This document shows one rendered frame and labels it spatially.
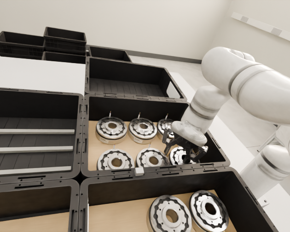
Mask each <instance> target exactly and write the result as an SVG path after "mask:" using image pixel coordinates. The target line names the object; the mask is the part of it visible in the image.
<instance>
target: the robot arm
mask: <svg viewBox="0 0 290 232"><path fill-rule="evenodd" d="M201 71H202V74H203V76H204V78H205V79H206V80H207V81H208V82H209V83H211V84H212V85H211V86H201V87H200V88H198V90H197V91H196V93H195V95H194V97H193V99H192V101H191V102H190V104H189V106H188V107H187V109H186V110H185V112H184V114H183V116H182V119H181V121H174V122H173V123H172V125H167V126H166V127H165V129H164V133H163V138H162V142H163V143H164V144H166V148H165V150H164V153H165V155H167V154H168V152H169V150H170V148H171V146H174V145H175V144H177V145H179V146H181V147H182V148H183V149H185V150H186V157H185V158H184V160H183V161H184V162H188V161H189V160H192V161H193V162H196V161H198V160H199V159H200V158H201V157H203V156H204V155H205V154H206V153H207V150H208V147H207V146H204V145H205V144H206V142H207V138H206V137H205V136H204V135H205V133H206V132H207V130H208V129H209V127H210V126H211V124H212V122H213V120H214V118H215V116H216V115H217V113H218V112H219V110H220V109H221V107H222V105H223V104H224V103H225V102H227V101H228V100H229V99H230V98H231V97H232V98H233V99H234V100H235V101H236V102H237V103H238V104H239V105H240V106H241V107H242V108H243V109H244V110H245V111H246V112H247V113H248V114H250V115H251V116H253V117H254V118H256V119H258V120H261V121H263V122H268V123H271V124H276V125H278V126H277V129H276V137H277V138H278V139H279V140H281V141H282V142H283V144H284V145H285V147H282V146H279V145H267V146H265V147H264V148H263V149H262V150H261V151H260V152H259V153H258V155H257V156H256V157H255V158H254V159H253V160H252V161H251V162H250V163H249V164H248V165H247V166H246V167H245V168H244V169H243V170H242V171H241V172H240V173H239V174H240V176H241V177H242V179H243V180H244V182H245V183H246V185H247V186H248V188H249V189H250V190H251V192H252V193H253V195H254V196H255V198H256V199H257V200H258V199H259V198H260V197H262V196H263V195H264V194H265V193H267V192H268V191H269V190H271V189H272V188H273V187H275V186H276V185H277V184H278V183H279V182H281V181H282V180H283V179H285V178H286V177H287V176H288V175H290V78H289V77H287V76H285V75H283V74H281V73H279V72H277V71H275V70H273V69H271V68H269V67H267V66H265V65H263V64H261V63H257V62H255V59H254V58H253V57H252V56H251V55H250V54H247V53H244V52H240V51H236V50H232V49H229V48H225V47H215V48H213V49H211V50H209V51H208V52H207V53H206V54H205V56H204V57H203V59H202V63H201ZM172 132H173V135H174V138H173V139H172V140H169V134H171V133H172ZM193 148H199V149H198V152H197V153H196V154H195V155H193V154H192V150H193Z"/></svg>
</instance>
